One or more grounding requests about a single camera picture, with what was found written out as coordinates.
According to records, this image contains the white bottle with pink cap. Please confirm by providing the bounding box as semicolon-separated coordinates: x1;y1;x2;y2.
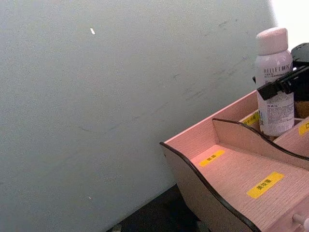
254;27;295;137

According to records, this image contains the dark jar with black lid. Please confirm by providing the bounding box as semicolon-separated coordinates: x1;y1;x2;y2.
290;43;309;119

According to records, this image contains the small yellow label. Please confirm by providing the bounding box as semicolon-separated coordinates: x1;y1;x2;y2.
242;112;260;127
199;149;226;168
298;120;309;136

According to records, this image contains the pink wooden desk organizer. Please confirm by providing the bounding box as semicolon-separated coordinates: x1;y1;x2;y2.
159;89;309;232

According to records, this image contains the large yellow label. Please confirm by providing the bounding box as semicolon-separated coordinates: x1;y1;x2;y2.
246;171;284;200

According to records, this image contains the white drawer knob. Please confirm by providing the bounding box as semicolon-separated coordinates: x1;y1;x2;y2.
292;212;309;226

